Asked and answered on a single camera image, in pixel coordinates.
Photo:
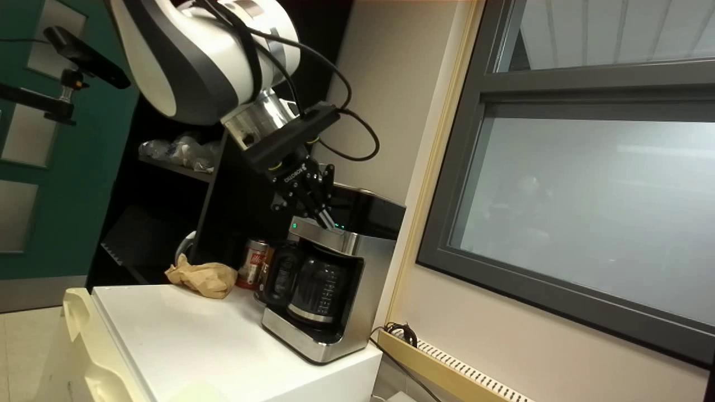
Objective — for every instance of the clear plastic bags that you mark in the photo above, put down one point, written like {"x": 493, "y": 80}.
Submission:
{"x": 180, "y": 151}

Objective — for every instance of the black camera on stand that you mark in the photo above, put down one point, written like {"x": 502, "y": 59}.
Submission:
{"x": 91, "y": 59}

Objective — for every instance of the glass coffee carafe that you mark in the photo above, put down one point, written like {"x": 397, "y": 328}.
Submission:
{"x": 314, "y": 287}

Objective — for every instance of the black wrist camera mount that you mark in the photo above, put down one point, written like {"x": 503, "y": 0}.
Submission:
{"x": 287, "y": 136}

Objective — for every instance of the silver black coffeemaker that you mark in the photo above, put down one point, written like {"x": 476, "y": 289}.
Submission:
{"x": 349, "y": 298}

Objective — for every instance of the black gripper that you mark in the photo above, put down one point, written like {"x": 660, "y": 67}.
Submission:
{"x": 303, "y": 182}

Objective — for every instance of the black shelf unit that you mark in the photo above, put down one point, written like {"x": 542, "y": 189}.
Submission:
{"x": 149, "y": 231}

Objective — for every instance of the tan plush toy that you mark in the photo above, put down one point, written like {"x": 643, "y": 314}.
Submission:
{"x": 202, "y": 278}

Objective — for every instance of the green door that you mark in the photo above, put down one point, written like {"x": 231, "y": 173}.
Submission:
{"x": 68, "y": 185}

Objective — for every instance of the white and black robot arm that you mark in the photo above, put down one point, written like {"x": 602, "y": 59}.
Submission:
{"x": 202, "y": 59}

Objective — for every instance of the small black clip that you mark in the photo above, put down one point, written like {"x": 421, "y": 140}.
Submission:
{"x": 402, "y": 333}

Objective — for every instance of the grey window frame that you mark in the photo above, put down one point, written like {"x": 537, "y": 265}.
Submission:
{"x": 521, "y": 80}

